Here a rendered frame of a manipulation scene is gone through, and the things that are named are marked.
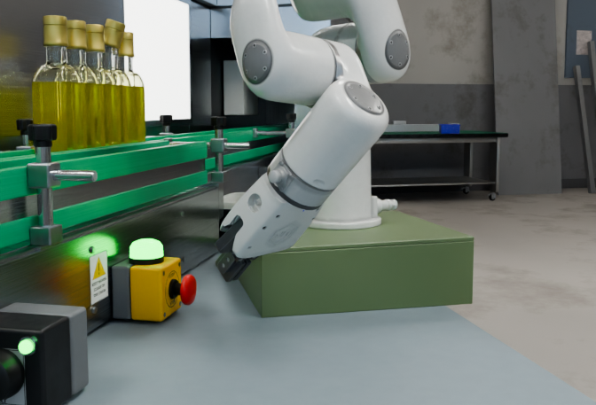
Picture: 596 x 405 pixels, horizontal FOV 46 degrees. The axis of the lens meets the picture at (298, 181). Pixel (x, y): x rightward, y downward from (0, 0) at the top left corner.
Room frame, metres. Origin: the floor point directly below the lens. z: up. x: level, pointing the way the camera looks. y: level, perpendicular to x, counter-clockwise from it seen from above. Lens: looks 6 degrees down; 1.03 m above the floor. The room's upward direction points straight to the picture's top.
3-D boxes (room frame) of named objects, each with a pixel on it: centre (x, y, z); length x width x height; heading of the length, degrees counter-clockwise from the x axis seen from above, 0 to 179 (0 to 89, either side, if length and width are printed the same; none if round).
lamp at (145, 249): (0.92, 0.20, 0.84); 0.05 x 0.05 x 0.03
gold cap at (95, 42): (1.19, 0.34, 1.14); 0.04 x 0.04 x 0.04
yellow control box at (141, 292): (0.92, 0.20, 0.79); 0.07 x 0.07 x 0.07; 78
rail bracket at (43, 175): (0.76, 0.25, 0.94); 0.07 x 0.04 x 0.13; 78
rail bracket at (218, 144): (1.35, 0.17, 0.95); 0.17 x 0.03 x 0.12; 78
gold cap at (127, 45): (1.30, 0.31, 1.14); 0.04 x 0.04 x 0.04
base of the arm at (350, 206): (1.13, -0.08, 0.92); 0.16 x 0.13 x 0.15; 113
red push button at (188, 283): (0.91, 0.15, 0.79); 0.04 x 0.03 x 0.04; 168
